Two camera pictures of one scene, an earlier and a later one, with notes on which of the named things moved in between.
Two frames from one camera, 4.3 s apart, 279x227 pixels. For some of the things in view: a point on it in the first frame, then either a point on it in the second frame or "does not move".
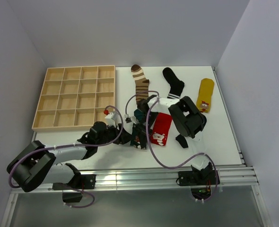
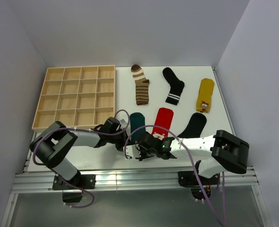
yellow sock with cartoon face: x=204 y=94 does not move
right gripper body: x=142 y=127 -> x=145 y=153
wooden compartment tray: x=74 y=98 does not move
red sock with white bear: x=161 y=128 does not move
